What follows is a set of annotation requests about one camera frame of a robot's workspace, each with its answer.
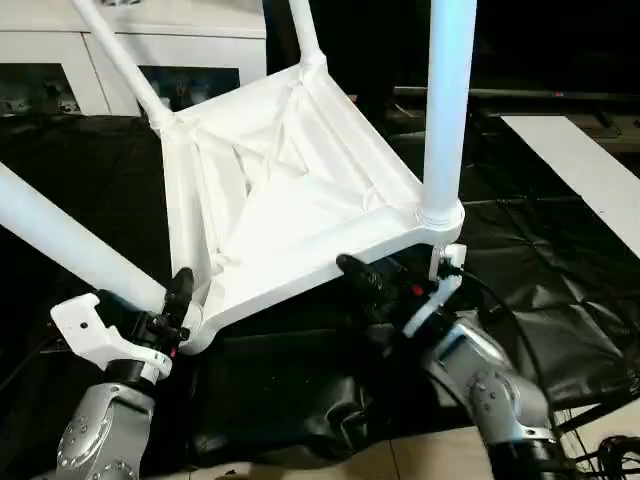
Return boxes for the white plastic table leg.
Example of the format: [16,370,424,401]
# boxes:
[70,0,179,136]
[413,0,479,229]
[288,0,329,73]
[0,163,173,313]

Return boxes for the white plastic table top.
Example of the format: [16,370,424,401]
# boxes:
[150,62,466,356]

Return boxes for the black mat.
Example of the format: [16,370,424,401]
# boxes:
[0,95,640,471]

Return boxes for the white flat board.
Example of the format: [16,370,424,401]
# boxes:
[500,115,640,261]

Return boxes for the black stand leg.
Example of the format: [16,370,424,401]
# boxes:
[550,400,640,436]

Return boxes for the white cabinet with glass doors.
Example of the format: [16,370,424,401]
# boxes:
[0,0,269,119]

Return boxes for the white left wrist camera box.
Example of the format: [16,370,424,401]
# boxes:
[50,292,173,381]

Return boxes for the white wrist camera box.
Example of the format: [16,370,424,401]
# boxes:
[50,292,173,381]
[400,243,469,339]

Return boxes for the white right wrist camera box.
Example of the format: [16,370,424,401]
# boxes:
[400,243,469,339]

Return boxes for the black metal rail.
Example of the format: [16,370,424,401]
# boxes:
[395,87,640,104]

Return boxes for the thin black floor cables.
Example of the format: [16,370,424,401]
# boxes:
[570,420,640,480]

